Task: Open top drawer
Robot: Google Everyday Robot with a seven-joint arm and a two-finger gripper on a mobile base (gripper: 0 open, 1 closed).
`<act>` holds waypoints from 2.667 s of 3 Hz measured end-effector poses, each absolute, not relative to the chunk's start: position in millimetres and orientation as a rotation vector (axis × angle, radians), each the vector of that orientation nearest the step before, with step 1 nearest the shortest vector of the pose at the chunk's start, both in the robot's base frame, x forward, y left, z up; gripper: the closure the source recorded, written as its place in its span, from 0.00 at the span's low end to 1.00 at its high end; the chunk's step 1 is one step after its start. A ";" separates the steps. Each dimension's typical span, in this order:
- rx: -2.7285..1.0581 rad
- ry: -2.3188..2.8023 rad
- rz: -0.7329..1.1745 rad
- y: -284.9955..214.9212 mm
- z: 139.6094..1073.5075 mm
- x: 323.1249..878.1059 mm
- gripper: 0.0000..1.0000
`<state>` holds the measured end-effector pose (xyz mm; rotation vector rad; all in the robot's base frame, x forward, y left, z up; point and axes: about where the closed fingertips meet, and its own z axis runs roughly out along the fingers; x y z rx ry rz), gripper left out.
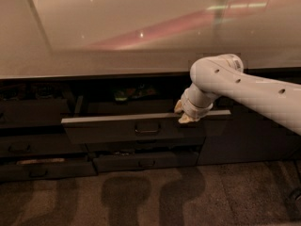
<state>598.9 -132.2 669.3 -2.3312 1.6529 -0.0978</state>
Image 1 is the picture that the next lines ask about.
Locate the green snack bag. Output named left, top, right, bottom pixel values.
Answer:
left=113, top=85, right=157, bottom=102

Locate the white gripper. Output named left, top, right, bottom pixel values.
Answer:
left=174, top=89, right=213, bottom=124

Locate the dark snack packets left drawer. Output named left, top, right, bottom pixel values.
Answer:
left=0, top=83, right=63, bottom=101

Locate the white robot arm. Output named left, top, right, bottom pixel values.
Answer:
left=174, top=54, right=301, bottom=135

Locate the dark grey drawer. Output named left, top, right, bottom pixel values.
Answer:
left=0, top=134, right=87, bottom=157
left=0, top=161, right=96, bottom=182
left=61, top=99, right=231, bottom=144
left=87, top=137, right=205, bottom=152
left=0, top=99, right=70, bottom=129
left=93, top=152, right=198, bottom=172

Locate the dark grey cabinet door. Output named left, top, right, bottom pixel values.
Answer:
left=197, top=73, right=301, bottom=166

